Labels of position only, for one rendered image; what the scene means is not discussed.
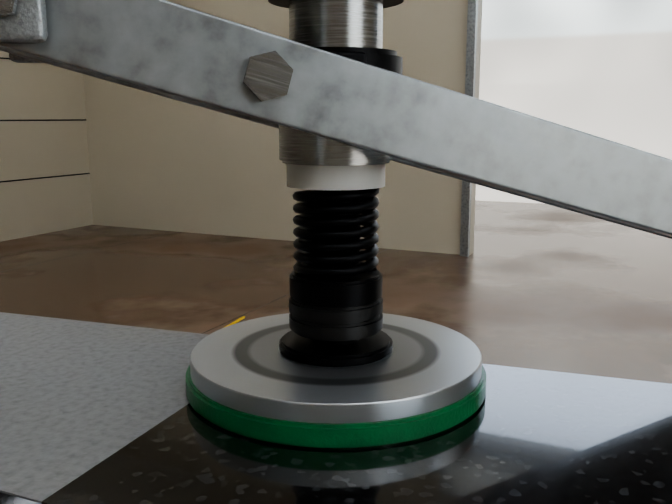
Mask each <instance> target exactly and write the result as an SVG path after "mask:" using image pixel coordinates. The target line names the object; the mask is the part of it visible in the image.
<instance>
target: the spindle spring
mask: <svg viewBox="0 0 672 504"><path fill-rule="evenodd" d="M378 193H379V188H376V189H366V190H354V191H343V192H311V190H302V191H296V192H294V194H293V195H292V196H293V199H294V200H296V201H299V203H296V204H295V205H293V211H294V212H295V213H299V214H300V215H296V216H295V217H294V218H293V222H294V224H296V225H298V227H296V228H294V229H293V234H294V235H295V236H296V237H298V238H297V239H295V241H294V242H293V245H294V247H295V248H296V249H298V250H297V251H295V252H294V254H293V258H294V259H295V260H296V261H298V262H296V263H295V264H294V266H293V268H294V271H295V272H297V273H299V274H301V275H305V276H312V277H343V276H352V275H358V274H362V273H366V272H369V271H374V270H377V269H376V267H377V266H378V264H379V260H378V258H377V257H376V255H377V254H378V252H379V248H378V246H377V245H376V243H377V242H378V241H379V235H378V234H377V233H376V232H377V230H378V228H379V224H378V222H377V221H376V219H377V218H378V217H379V211H378V210H376V209H375V208H376V207H378V205H379V203H380V202H379V199H378V198H377V197H375V196H376V195H377V194H378ZM356 200H360V203H352V204H340V205H312V204H311V203H328V202H346V201H356ZM358 212H360V214H361V215H355V216H346V217H327V218H316V217H312V215H339V214H351V213H358ZM357 225H363V227H359V228H353V229H343V230H312V228H335V227H349V226H357ZM357 237H364V238H363V239H359V240H353V241H345V242H312V240H339V239H350V238H357ZM361 249H366V250H361ZM355 250H360V252H357V253H351V254H341V255H312V252H319V253H332V252H348V251H355ZM361 261H366V262H361ZM354 262H360V264H356V265H350V266H340V267H314V266H312V264H322V265H333V264H347V263H354Z"/></svg>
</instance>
